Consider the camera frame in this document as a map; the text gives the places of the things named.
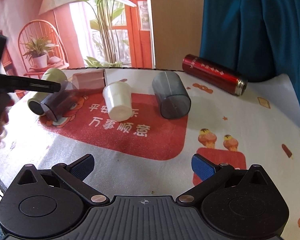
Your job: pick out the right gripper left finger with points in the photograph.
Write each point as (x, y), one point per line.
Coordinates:
(71, 176)

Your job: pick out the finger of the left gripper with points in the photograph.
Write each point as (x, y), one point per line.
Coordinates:
(10, 84)

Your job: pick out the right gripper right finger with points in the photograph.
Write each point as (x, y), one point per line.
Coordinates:
(212, 176)

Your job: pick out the clear purple plastic cup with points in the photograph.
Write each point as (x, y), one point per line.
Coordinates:
(58, 103)

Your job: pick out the dark grey translucent cup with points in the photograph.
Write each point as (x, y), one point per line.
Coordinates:
(172, 97)

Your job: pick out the living room backdrop poster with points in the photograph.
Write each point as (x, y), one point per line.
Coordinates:
(70, 34)

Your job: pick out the white paper cup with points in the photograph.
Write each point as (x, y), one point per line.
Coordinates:
(118, 99)

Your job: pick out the pink translucent cup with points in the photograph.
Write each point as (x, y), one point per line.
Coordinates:
(93, 80)

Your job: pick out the light green tumbler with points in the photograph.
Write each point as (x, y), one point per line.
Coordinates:
(34, 102)

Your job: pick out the white cartoon print tablecloth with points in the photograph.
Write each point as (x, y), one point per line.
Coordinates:
(149, 155)

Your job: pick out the red metal thermos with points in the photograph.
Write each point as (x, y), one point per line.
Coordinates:
(214, 74)

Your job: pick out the teal blue curtain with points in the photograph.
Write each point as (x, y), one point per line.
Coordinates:
(259, 39)

